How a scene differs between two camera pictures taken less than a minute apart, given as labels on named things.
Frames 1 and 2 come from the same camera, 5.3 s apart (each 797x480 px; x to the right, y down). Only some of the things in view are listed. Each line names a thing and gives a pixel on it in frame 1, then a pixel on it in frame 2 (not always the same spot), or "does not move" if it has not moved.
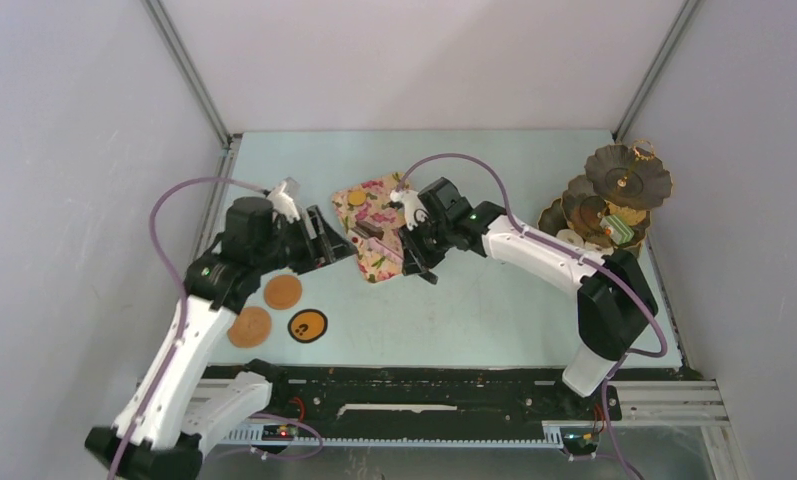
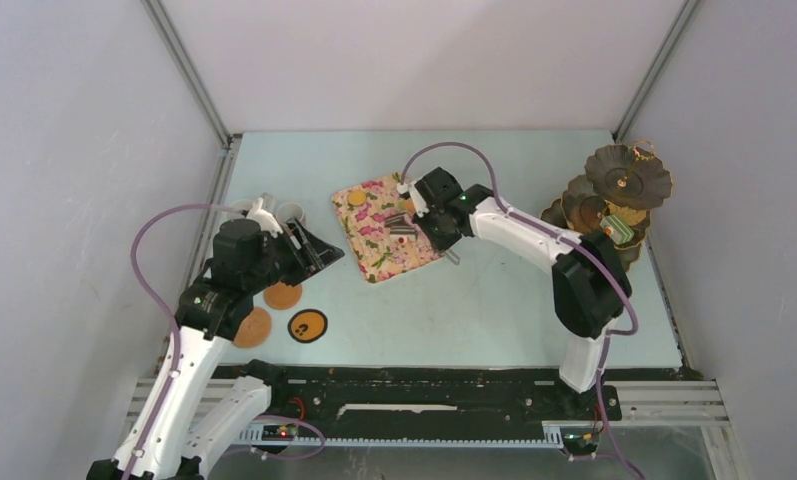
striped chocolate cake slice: (367, 230) -> (399, 224)
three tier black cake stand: (619, 180) does not move
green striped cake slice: (619, 232) does not move
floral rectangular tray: (373, 222) does not move
